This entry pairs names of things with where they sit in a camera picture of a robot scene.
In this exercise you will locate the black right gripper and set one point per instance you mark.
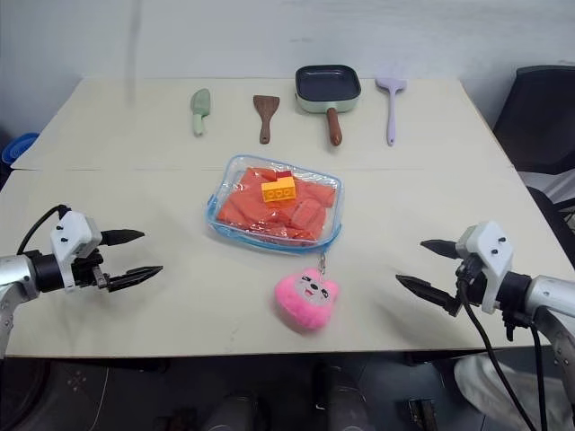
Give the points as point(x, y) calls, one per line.
point(469, 274)

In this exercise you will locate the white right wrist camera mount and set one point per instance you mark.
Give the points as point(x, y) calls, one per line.
point(492, 251)

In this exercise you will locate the green toy knife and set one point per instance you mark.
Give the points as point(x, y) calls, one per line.
point(199, 111)

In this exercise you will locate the blue plastic bin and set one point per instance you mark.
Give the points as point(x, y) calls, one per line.
point(18, 148)

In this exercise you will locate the red toy building brick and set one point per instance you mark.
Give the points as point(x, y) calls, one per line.
point(284, 174)

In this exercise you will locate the brown wooden spatula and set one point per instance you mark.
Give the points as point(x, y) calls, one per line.
point(266, 114)

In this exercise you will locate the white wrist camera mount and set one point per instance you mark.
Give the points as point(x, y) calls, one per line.
point(492, 251)
point(69, 240)

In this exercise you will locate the black office chair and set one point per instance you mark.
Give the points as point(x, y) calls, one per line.
point(539, 121)

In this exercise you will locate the yellow toy building brick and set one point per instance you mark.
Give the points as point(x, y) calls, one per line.
point(279, 190)

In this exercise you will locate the green square frying pan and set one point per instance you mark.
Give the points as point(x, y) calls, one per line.
point(328, 90)

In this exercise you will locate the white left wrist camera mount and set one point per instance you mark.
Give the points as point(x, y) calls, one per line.
point(69, 240)

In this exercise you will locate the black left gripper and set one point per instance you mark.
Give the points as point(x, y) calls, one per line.
point(87, 269)

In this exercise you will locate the lilac silicone slotted spatula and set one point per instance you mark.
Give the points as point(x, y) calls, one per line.
point(391, 103)

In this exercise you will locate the clear pouch with orange blocks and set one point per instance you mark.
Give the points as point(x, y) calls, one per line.
point(274, 206)

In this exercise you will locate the dark rounded robot leg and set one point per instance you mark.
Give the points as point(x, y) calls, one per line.
point(233, 413)
point(346, 399)

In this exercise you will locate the white cloth bundle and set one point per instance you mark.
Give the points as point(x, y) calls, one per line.
point(498, 386)

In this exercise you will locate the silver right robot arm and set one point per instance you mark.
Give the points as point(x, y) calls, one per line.
point(541, 301)

